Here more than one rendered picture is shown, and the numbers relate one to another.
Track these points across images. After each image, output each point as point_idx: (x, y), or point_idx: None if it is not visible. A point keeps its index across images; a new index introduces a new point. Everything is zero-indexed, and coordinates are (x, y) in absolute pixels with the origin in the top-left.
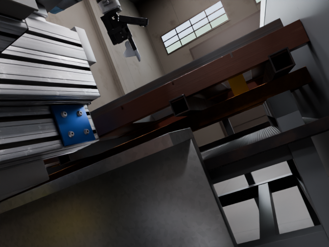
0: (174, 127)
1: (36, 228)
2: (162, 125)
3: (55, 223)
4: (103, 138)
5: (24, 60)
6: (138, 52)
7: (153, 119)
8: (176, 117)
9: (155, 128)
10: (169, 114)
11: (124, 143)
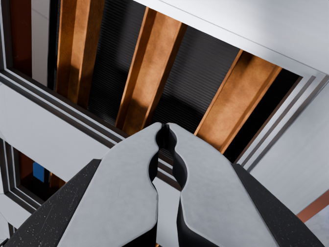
0: None
1: None
2: (23, 53)
3: None
4: (9, 174)
5: None
6: (211, 145)
7: (16, 72)
8: (17, 10)
9: (24, 70)
10: (9, 26)
11: (229, 143)
